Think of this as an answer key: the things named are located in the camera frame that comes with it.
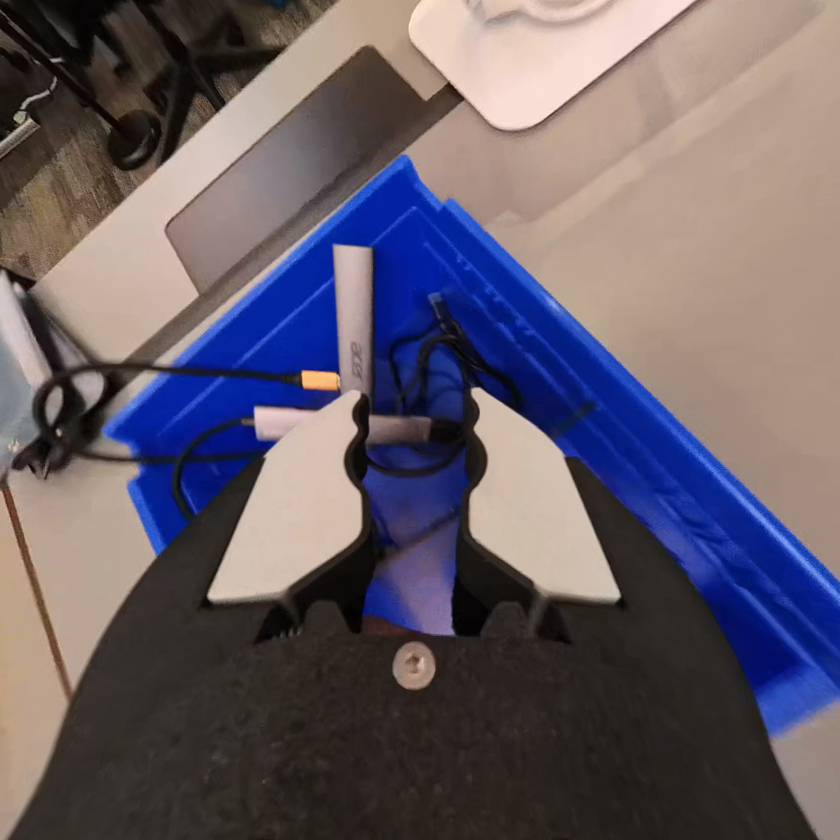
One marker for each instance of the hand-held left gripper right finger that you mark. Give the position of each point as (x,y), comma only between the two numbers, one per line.
(541,525)

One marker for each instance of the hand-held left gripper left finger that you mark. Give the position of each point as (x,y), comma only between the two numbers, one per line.
(289,525)

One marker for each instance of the blue plastic bin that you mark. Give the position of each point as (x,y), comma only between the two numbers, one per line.
(656,486)

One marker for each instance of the grey desk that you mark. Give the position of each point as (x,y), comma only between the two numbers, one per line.
(656,263)

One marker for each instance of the grey pouch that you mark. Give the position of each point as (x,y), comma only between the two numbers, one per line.
(20,368)

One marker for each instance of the black chair wheel base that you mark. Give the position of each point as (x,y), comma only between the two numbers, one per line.
(145,92)

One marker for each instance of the white folding stand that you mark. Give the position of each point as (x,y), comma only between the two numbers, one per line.
(525,66)

